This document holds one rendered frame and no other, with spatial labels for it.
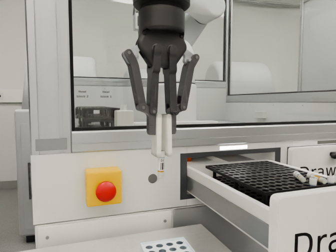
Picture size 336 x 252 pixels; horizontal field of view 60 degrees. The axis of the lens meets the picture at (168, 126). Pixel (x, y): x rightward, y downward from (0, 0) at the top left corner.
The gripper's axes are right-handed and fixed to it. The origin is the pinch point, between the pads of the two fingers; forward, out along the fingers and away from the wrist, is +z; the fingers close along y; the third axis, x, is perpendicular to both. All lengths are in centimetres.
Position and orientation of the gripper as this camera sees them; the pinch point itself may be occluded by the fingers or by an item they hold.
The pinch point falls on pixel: (161, 134)
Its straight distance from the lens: 48.7
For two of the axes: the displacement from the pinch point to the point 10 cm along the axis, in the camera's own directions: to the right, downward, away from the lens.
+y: -9.3, 0.3, -3.7
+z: 0.0, 10.0, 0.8
